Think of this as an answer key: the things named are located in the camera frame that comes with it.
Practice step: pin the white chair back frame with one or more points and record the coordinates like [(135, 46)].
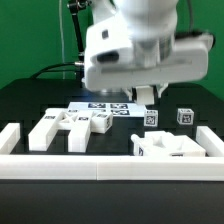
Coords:
[(54, 120)]

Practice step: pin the white right fence rail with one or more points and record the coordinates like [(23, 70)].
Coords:
[(207, 139)]

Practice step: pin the white left fence rail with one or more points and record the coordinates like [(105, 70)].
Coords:
[(9, 137)]

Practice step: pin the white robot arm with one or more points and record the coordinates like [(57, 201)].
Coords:
[(146, 20)]

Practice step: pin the tagged white cube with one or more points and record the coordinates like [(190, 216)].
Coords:
[(185, 116), (151, 118)]

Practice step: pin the black camera stand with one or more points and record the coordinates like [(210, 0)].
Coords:
[(75, 6)]

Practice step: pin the white front fence rail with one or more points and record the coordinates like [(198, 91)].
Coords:
[(55, 167)]

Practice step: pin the white fence rail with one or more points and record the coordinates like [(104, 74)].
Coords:
[(207, 139), (55, 167), (9, 137)]

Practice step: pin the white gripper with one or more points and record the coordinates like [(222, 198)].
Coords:
[(159, 62)]

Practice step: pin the tagged white cube left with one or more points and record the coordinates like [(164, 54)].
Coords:
[(151, 118)]

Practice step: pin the white chair seat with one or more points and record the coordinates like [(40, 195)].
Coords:
[(165, 144)]

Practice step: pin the tagged white cube right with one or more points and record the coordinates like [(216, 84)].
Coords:
[(185, 116)]

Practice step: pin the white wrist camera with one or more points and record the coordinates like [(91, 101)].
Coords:
[(108, 42)]

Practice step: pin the white tag sheet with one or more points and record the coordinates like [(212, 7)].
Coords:
[(118, 109)]

